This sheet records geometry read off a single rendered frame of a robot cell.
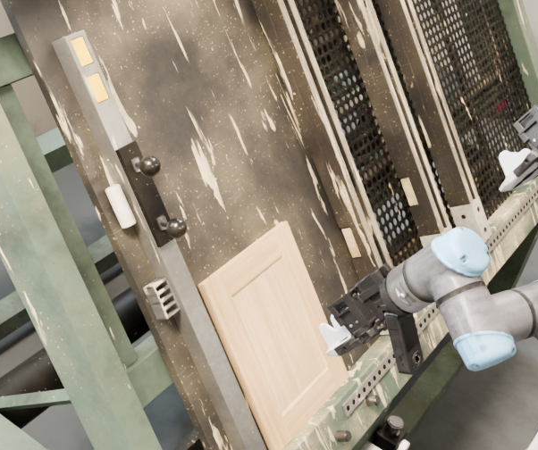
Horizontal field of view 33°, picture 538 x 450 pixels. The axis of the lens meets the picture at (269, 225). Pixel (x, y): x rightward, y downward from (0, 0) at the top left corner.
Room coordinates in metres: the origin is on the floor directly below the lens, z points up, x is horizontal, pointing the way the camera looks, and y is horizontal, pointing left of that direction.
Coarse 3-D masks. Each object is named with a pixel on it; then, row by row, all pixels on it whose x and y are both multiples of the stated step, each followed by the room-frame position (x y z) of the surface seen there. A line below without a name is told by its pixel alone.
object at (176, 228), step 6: (162, 216) 1.35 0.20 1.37; (156, 222) 1.34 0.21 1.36; (162, 222) 1.34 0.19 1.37; (168, 222) 1.27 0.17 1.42; (174, 222) 1.27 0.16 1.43; (180, 222) 1.27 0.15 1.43; (162, 228) 1.34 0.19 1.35; (168, 228) 1.26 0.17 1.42; (174, 228) 1.26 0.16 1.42; (180, 228) 1.26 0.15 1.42; (186, 228) 1.27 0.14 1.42; (168, 234) 1.26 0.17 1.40; (174, 234) 1.26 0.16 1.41; (180, 234) 1.26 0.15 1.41
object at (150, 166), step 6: (150, 156) 1.31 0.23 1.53; (132, 162) 1.38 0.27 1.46; (138, 162) 1.37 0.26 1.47; (144, 162) 1.30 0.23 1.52; (150, 162) 1.30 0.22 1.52; (156, 162) 1.30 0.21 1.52; (138, 168) 1.37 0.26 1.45; (144, 168) 1.29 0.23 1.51; (150, 168) 1.29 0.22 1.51; (156, 168) 1.30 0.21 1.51; (144, 174) 1.29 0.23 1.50; (150, 174) 1.29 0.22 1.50; (156, 174) 1.30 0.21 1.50
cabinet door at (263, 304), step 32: (288, 224) 1.65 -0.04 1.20; (256, 256) 1.53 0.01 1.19; (288, 256) 1.60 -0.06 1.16; (224, 288) 1.41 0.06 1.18; (256, 288) 1.48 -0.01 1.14; (288, 288) 1.55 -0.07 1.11; (224, 320) 1.36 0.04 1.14; (256, 320) 1.43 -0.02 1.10; (288, 320) 1.50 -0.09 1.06; (320, 320) 1.57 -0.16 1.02; (256, 352) 1.38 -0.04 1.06; (288, 352) 1.45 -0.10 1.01; (320, 352) 1.52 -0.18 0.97; (256, 384) 1.33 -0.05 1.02; (288, 384) 1.39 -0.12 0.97; (320, 384) 1.46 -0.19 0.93; (256, 416) 1.29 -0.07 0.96; (288, 416) 1.34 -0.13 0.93
